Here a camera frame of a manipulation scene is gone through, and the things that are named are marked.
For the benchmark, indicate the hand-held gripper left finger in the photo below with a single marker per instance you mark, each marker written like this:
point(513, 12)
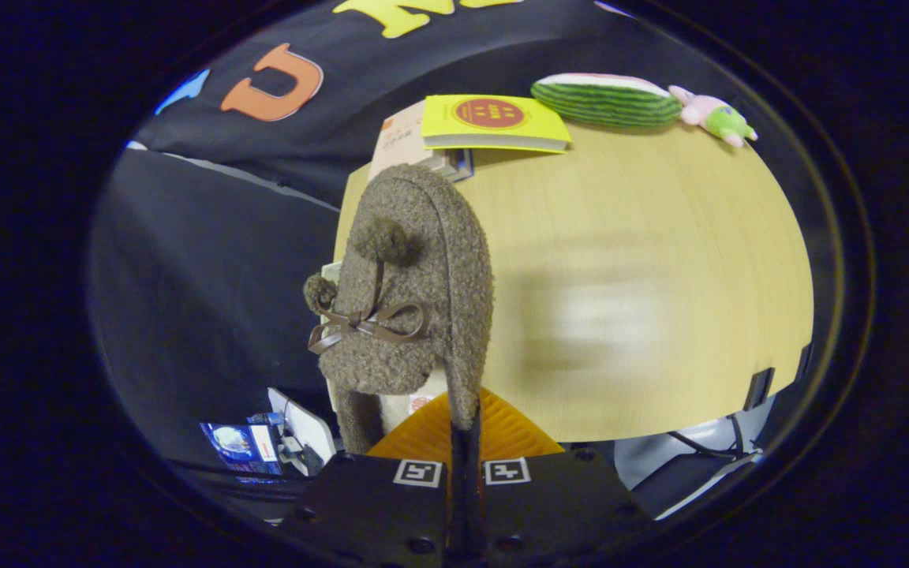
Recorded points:
point(379, 513)

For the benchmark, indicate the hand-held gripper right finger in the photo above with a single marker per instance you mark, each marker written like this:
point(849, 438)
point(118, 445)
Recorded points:
point(557, 505)

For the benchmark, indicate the brown fuzzy shoe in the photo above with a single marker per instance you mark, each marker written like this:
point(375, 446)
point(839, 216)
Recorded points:
point(423, 315)

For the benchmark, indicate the white storage box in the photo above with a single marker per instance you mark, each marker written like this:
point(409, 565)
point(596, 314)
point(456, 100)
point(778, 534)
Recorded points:
point(331, 271)

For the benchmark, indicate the white flat panel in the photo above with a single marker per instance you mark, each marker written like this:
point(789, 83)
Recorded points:
point(304, 426)

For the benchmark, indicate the blue printed packet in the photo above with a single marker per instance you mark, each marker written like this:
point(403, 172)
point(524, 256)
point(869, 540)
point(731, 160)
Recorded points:
point(237, 443)

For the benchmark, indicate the small black block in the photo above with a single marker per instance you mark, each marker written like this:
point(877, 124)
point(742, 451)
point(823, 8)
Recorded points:
point(759, 388)

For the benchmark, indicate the blue book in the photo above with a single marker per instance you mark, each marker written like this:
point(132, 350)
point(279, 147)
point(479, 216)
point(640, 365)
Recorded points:
point(461, 164)

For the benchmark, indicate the beige book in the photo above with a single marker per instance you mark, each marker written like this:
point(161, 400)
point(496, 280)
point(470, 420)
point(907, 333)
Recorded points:
point(399, 142)

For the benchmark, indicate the yellow book with red label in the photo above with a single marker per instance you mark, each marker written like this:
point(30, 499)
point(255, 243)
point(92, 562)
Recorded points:
point(494, 118)

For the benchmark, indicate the watermelon slice plush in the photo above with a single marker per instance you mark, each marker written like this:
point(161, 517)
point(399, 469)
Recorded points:
point(604, 102)

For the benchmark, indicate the pink and green plush toy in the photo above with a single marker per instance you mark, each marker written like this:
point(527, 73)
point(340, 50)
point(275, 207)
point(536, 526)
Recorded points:
point(715, 117)

